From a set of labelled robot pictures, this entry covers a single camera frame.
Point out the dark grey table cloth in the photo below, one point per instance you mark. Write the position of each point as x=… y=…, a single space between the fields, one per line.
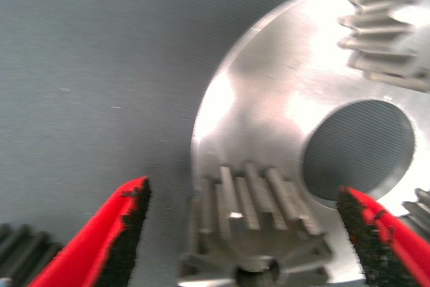
x=84 y=65

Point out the small steel gear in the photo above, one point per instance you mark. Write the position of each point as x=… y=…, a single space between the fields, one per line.
x=379 y=31
x=420 y=209

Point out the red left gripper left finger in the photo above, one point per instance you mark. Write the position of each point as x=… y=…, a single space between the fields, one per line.
x=90 y=246

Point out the smaller dark steel gear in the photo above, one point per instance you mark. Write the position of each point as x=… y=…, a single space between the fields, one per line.
x=23 y=250

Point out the larger steel gear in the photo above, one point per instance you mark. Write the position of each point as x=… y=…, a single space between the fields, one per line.
x=252 y=206

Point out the round metal plate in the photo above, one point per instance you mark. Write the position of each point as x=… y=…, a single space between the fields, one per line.
x=268 y=99

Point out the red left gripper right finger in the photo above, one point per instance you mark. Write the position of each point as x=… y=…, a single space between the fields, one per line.
x=386 y=250

